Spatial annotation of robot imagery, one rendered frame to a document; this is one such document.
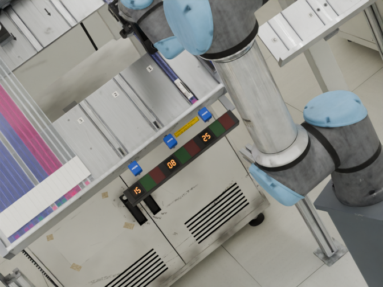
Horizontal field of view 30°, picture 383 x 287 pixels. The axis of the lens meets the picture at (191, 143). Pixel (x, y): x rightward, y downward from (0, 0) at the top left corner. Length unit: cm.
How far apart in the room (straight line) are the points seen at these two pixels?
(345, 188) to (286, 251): 85
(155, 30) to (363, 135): 49
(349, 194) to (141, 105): 58
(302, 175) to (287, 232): 102
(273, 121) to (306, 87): 168
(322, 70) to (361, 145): 65
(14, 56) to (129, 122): 35
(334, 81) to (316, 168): 73
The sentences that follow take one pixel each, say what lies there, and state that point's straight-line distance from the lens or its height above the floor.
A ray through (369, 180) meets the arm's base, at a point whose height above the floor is 60.
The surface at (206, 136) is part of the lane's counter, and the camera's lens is 179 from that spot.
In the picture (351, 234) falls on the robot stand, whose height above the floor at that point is 45.
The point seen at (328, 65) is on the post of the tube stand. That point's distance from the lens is 209.
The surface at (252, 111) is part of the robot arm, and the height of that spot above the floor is 92.
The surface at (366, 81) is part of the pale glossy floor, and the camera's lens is 287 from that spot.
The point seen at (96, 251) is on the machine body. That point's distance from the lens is 223.
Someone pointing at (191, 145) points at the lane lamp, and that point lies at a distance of 178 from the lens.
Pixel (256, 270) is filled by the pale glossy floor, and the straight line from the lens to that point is 235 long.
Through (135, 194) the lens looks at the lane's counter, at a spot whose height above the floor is 65.
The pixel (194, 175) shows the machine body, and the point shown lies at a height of 35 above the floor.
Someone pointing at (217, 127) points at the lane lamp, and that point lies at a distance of 179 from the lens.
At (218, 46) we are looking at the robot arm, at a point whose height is 108.
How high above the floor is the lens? 160
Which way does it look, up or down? 32 degrees down
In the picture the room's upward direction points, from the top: 33 degrees counter-clockwise
